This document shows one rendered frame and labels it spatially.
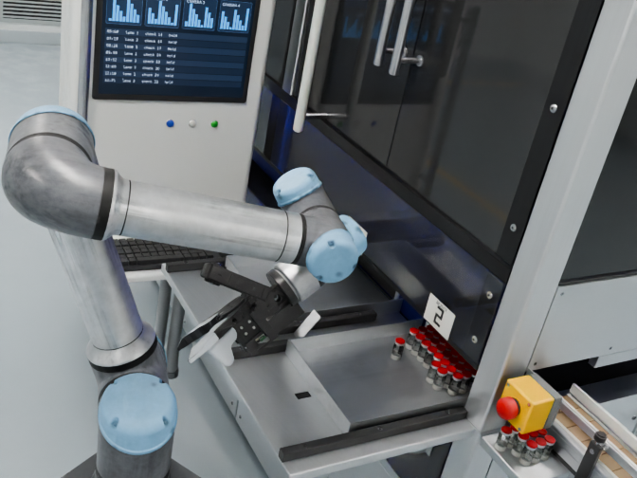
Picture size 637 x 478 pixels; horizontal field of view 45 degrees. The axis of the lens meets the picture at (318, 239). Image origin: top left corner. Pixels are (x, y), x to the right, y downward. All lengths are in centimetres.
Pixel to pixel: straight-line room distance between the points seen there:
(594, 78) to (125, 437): 89
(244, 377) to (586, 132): 76
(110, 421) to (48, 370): 172
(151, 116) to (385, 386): 91
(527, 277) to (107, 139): 111
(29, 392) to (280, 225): 188
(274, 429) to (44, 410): 146
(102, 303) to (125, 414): 17
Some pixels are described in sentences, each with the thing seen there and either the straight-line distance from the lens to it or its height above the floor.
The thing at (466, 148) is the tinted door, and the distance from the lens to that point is 148.
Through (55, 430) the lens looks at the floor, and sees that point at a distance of 268.
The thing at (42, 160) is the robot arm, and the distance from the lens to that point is 102.
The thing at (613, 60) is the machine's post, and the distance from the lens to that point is 124.
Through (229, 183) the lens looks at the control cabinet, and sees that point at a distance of 215.
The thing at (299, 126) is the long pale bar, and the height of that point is 120.
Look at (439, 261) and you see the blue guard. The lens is 155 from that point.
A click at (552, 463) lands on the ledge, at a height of 88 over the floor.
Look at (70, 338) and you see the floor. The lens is 307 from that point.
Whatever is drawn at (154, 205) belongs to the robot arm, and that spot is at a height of 136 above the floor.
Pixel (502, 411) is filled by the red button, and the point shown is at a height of 100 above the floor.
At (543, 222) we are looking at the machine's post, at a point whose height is 132.
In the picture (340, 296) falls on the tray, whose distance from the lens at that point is 181.
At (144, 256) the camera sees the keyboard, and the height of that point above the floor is 83.
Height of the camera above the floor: 181
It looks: 27 degrees down
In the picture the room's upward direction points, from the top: 12 degrees clockwise
